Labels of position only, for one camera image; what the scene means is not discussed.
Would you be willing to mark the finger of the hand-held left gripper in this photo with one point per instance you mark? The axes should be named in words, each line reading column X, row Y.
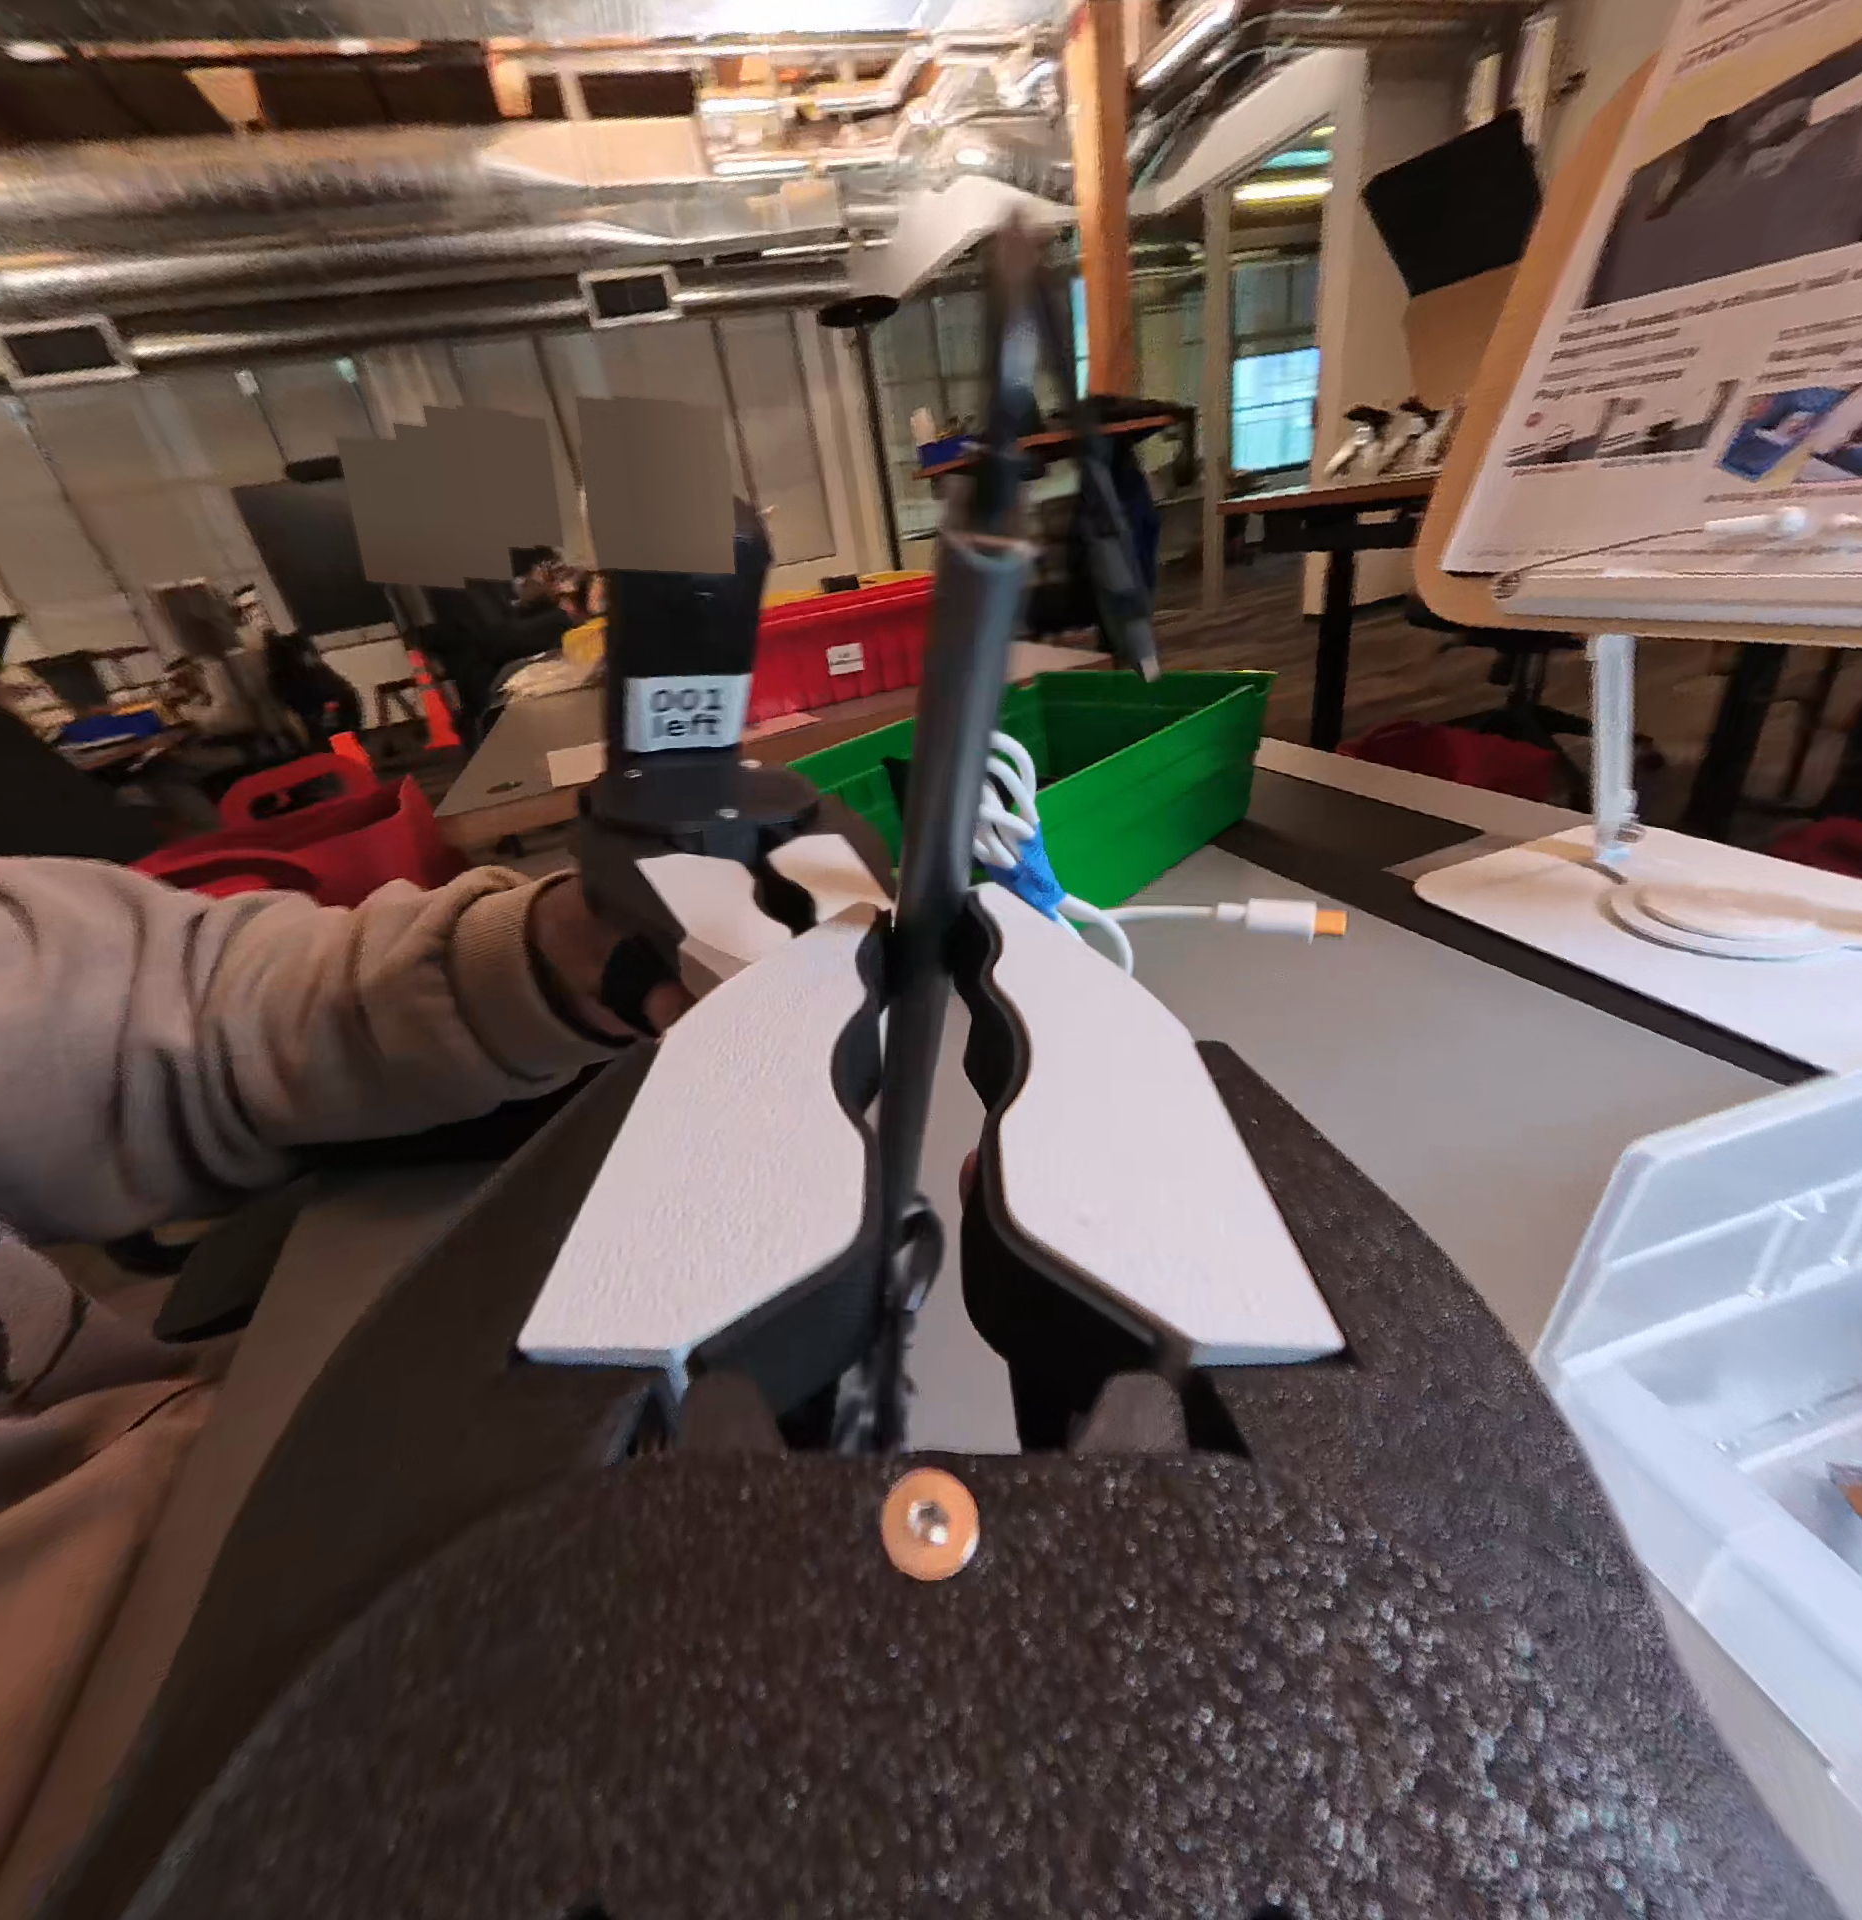
column 705, row 900
column 841, row 879

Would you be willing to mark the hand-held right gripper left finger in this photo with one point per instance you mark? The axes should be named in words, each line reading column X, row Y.
column 722, row 1171

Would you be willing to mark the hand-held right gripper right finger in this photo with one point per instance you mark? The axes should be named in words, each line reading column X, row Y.
column 1141, row 1187

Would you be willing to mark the grey slim usb hub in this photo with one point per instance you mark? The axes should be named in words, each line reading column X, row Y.
column 948, row 720

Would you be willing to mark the green plastic bin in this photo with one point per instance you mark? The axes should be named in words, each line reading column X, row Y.
column 1171, row 779

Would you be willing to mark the clear plastic bin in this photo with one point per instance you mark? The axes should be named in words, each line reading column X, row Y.
column 1696, row 1275

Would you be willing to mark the person's left forearm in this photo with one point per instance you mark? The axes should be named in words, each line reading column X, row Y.
column 271, row 1020

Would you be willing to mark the person's left hand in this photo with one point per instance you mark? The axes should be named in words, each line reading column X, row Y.
column 572, row 961

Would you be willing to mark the red plastic bin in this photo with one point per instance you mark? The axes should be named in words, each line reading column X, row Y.
column 812, row 660

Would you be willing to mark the yellow plastic bin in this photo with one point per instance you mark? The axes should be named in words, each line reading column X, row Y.
column 893, row 581

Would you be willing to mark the orange traffic cone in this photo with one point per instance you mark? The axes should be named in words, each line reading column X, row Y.
column 436, row 713

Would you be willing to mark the red tote bag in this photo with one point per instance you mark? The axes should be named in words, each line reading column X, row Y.
column 345, row 854

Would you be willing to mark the white document stand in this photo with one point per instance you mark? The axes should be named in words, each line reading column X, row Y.
column 1696, row 961

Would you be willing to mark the wooden standing desk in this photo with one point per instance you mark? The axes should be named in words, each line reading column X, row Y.
column 1321, row 503

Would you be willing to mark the printed instruction sheet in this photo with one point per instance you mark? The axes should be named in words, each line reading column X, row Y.
column 1696, row 375

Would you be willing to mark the black wall panel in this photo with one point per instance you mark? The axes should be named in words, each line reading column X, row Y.
column 1450, row 201

